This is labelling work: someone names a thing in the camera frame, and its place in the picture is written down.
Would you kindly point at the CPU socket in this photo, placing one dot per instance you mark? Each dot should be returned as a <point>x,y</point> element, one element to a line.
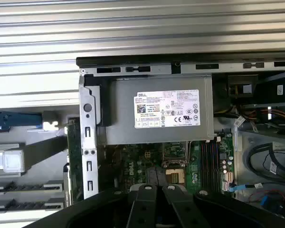
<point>177,177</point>

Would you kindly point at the grey parts rack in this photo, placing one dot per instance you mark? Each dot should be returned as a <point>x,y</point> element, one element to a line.
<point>42,171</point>

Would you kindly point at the silver CPU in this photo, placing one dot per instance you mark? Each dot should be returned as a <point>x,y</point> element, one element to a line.
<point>13,161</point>

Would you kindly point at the metal socket cover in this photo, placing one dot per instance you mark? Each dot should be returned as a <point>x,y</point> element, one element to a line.
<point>174,164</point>

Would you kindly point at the green motherboard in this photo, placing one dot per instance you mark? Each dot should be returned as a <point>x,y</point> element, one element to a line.
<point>123,164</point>

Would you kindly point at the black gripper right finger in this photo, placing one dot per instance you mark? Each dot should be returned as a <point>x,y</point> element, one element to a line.
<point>180,206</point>

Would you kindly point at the green graphics card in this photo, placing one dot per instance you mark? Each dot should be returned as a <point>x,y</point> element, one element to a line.
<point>74,147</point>

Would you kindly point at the blue disk carrier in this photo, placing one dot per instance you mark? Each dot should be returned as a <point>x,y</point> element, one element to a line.
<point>19,120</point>

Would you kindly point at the black PC case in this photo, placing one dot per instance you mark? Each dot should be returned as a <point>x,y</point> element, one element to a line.
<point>133,60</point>

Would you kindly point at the grey power supply unit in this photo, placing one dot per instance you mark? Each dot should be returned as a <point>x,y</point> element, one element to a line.
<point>118,107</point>

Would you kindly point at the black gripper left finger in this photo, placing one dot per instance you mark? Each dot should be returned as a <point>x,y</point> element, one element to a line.
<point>142,206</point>

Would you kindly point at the black RAM slot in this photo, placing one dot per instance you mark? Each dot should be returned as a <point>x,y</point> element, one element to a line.
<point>216,164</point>
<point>206,164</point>
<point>212,164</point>
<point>202,164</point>

